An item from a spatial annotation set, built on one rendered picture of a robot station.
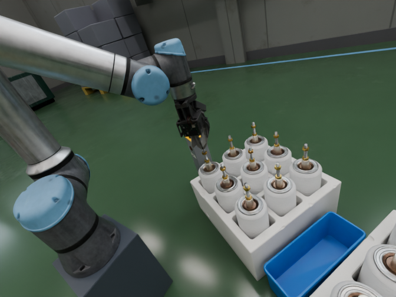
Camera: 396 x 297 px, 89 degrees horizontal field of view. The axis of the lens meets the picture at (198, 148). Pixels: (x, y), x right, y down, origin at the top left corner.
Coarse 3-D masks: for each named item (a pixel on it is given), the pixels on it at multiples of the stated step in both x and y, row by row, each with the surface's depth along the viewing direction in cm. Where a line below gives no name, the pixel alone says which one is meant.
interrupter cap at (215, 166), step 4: (204, 164) 81; (212, 164) 80; (216, 164) 79; (200, 168) 80; (204, 168) 80; (212, 168) 79; (216, 168) 77; (204, 172) 77; (208, 172) 77; (212, 172) 76
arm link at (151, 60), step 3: (147, 57) 52; (150, 57) 52; (153, 57) 52; (138, 60) 52; (141, 60) 52; (144, 60) 51; (147, 60) 51; (150, 60) 51; (153, 60) 51; (156, 60) 51; (147, 63) 51; (150, 63) 51; (153, 63) 51; (156, 63) 51; (156, 66) 51; (159, 66) 52
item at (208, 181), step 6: (216, 162) 81; (210, 174) 76; (216, 174) 76; (222, 174) 79; (204, 180) 77; (210, 180) 76; (216, 180) 77; (204, 186) 80; (210, 186) 78; (210, 192) 80
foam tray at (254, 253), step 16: (240, 176) 81; (288, 176) 74; (320, 192) 65; (336, 192) 68; (208, 208) 79; (304, 208) 62; (320, 208) 66; (336, 208) 73; (224, 224) 67; (272, 224) 65; (288, 224) 60; (304, 224) 65; (240, 240) 59; (256, 240) 58; (272, 240) 59; (288, 240) 64; (240, 256) 69; (256, 256) 58; (272, 256) 63; (256, 272) 62
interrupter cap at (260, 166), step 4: (256, 160) 75; (244, 164) 75; (248, 164) 74; (256, 164) 73; (260, 164) 72; (244, 168) 73; (248, 168) 73; (256, 168) 72; (260, 168) 71; (248, 172) 71; (252, 172) 70; (256, 172) 70
